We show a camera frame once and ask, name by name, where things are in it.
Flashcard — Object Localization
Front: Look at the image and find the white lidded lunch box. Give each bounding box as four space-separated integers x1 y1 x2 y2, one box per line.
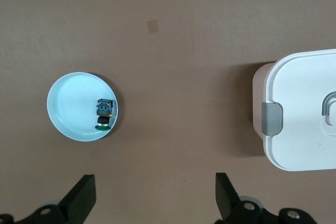
252 48 336 172

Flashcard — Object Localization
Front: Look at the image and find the small brown tape patch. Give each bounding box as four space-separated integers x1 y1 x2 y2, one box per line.
146 19 160 34

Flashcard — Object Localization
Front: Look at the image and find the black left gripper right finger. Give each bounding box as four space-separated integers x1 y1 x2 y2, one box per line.
214 173 319 224

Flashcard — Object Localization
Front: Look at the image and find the green push button switch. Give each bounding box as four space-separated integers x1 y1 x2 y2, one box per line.
94 98 116 132

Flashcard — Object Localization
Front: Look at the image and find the light blue round plate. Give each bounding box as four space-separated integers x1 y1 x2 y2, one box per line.
46 71 122 142

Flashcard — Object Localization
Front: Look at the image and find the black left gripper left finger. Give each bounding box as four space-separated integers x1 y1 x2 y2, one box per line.
0 174 97 224

